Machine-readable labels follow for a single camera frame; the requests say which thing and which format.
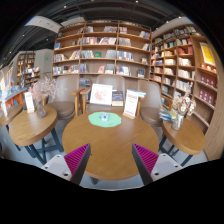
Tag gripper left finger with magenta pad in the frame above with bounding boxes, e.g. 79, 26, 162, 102
42, 144, 91, 185

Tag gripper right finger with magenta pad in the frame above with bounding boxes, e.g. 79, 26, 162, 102
132, 143, 182, 185

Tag green round mouse pad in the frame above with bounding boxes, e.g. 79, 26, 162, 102
88, 112, 122, 128

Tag round wooden centre table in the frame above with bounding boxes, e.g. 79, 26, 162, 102
62, 111, 159, 181

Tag round wooden table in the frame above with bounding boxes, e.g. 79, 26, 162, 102
9, 106, 58, 146
62, 111, 159, 181
162, 119, 206, 155

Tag round wooden right table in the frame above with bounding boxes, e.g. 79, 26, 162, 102
162, 119, 206, 155

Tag stack of books right table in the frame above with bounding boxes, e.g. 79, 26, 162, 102
159, 110, 176, 121

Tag beige armchair right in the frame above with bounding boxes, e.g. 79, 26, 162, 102
138, 80, 162, 127

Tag beige armchair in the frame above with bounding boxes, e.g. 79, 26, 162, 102
138, 80, 162, 127
81, 75, 126, 113
48, 75, 83, 120

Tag round wooden left table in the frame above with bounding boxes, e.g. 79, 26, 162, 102
9, 106, 58, 146

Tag beige armchair left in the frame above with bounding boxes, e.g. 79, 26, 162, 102
48, 75, 83, 120

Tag white standing menu sign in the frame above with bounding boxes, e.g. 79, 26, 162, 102
123, 90, 138, 119

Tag glass vase dried flowers right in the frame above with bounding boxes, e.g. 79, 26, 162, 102
172, 83, 196, 130

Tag glass vase dried flowers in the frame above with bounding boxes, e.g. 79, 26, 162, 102
28, 77, 56, 118
172, 83, 196, 130

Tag small white sign left table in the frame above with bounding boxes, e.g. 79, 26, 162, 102
25, 92, 35, 113

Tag stack of books on chair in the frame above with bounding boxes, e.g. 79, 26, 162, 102
127, 89, 146, 98

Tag white red picture board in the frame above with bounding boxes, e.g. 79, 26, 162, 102
90, 84, 112, 105

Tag glass vase dried flowers left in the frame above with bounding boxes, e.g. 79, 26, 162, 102
28, 77, 56, 118

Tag beige armchair middle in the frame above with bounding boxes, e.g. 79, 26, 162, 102
81, 75, 126, 113

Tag distant wooden bookshelf left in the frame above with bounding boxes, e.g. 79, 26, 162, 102
16, 52, 40, 88

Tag large wooden bookshelf back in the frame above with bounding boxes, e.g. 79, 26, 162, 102
52, 20, 152, 78

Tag yellow poster on shelf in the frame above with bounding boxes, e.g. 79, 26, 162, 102
200, 42, 215, 66

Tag wooden bookshelf right wall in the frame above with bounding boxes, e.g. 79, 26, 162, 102
150, 22, 224, 160

